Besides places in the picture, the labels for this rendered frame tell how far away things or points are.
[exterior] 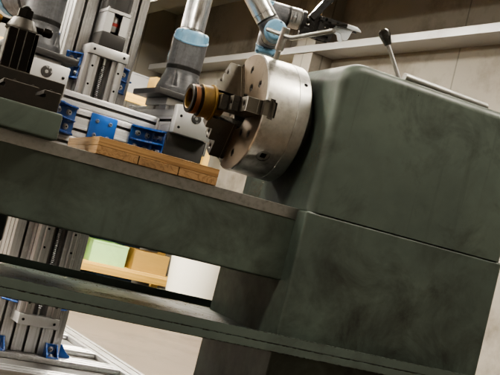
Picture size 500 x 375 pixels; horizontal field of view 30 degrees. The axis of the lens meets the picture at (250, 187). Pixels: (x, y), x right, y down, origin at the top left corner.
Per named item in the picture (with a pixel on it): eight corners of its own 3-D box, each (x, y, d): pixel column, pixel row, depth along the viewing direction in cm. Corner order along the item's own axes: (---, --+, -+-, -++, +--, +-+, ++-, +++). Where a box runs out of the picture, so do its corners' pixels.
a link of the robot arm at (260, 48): (256, 48, 320) (264, 17, 321) (251, 53, 331) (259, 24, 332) (278, 54, 321) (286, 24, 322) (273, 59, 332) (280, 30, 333)
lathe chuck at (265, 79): (234, 162, 264) (271, 56, 259) (271, 191, 235) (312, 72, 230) (205, 154, 261) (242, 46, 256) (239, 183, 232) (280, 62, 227)
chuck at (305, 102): (245, 165, 265) (282, 59, 260) (283, 195, 236) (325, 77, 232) (234, 162, 264) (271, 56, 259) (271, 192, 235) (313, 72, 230)
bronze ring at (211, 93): (217, 88, 246) (185, 80, 242) (231, 86, 238) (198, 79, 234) (211, 122, 246) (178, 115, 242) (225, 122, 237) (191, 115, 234)
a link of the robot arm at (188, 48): (167, 60, 304) (177, 21, 304) (164, 67, 317) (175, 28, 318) (202, 71, 305) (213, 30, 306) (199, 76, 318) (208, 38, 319)
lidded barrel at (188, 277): (231, 329, 789) (250, 251, 793) (171, 318, 762) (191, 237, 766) (202, 317, 838) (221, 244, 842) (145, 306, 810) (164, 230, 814)
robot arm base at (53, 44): (4, 44, 289) (12, 13, 289) (50, 59, 296) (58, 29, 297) (16, 41, 276) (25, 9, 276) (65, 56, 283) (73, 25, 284)
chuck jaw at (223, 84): (247, 109, 248) (247, 75, 255) (255, 100, 245) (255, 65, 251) (209, 98, 244) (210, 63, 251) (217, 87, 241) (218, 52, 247)
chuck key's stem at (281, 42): (266, 68, 244) (281, 25, 242) (273, 70, 245) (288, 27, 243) (270, 69, 242) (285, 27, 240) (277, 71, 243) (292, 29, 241)
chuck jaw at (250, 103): (257, 104, 242) (277, 100, 231) (253, 123, 242) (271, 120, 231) (219, 92, 238) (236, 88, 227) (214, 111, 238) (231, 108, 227)
